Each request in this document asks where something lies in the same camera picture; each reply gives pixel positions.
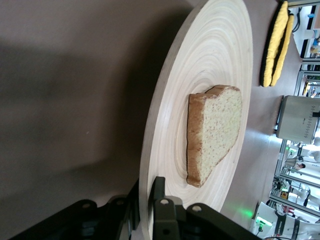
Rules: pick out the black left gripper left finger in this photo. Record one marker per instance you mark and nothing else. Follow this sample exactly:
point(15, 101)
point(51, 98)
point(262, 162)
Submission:
point(75, 220)

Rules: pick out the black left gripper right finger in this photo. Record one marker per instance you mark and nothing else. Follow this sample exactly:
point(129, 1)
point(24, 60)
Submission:
point(165, 217)

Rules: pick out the background aluminium frame rack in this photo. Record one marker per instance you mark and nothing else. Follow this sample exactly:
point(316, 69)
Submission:
point(298, 75)

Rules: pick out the yellow oven mitt with thumb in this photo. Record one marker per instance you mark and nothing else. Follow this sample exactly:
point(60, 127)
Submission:
point(283, 47)

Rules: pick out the chrome and beige toaster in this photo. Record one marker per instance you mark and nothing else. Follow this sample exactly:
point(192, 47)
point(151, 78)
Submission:
point(295, 117)

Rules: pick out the slice of bread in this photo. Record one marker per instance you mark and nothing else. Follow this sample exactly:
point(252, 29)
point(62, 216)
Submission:
point(220, 130)

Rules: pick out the round wooden plate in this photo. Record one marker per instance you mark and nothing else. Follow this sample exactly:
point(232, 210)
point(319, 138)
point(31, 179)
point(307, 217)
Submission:
point(212, 62)

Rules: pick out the brown table cover cloth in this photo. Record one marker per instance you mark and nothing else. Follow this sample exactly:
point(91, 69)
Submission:
point(62, 100)

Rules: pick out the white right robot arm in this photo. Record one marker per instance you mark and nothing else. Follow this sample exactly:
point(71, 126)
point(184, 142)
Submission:
point(282, 225)

